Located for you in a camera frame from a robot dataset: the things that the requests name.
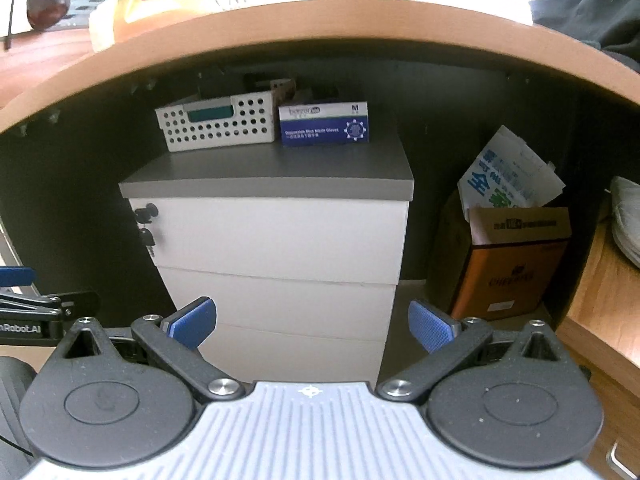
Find white drawer cabinet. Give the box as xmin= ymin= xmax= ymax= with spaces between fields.
xmin=120 ymin=118 xmax=413 ymax=382

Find orange cardboard box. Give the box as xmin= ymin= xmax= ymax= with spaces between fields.
xmin=449 ymin=207 xmax=572 ymax=321

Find cabinet keys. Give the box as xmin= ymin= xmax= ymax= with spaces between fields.
xmin=134 ymin=203 xmax=160 ymax=257

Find white blue paper bag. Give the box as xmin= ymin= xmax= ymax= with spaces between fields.
xmin=458 ymin=126 xmax=565 ymax=220

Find white perforated basket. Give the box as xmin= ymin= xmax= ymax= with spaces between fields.
xmin=155 ymin=91 xmax=278 ymax=153

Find blue glove box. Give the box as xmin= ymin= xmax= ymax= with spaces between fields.
xmin=278 ymin=102 xmax=370 ymax=146

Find dark pen holder cup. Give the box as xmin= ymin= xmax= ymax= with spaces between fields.
xmin=26 ymin=0 xmax=70 ymax=32

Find black jacket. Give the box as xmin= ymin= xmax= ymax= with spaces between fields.
xmin=529 ymin=0 xmax=639 ymax=73

